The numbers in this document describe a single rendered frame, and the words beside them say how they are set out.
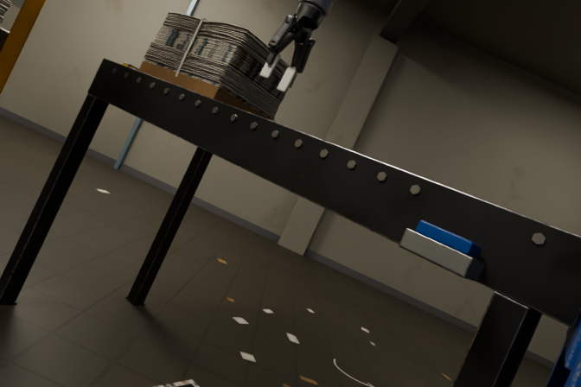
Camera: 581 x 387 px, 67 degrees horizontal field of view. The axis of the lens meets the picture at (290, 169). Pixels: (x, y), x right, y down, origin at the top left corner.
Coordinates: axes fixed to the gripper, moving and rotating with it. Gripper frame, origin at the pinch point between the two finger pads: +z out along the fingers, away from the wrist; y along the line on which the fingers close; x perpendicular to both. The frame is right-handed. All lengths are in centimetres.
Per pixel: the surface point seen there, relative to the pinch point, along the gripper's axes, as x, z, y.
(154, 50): -46.6, 7.3, 2.6
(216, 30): -24.8, -5.2, 3.6
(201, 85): -18.9, 11.5, 4.6
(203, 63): -22.5, 5.3, 4.2
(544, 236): 73, 12, 21
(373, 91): -141, -96, -339
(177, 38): -39.6, 0.9, 2.5
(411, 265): -34, 53, -412
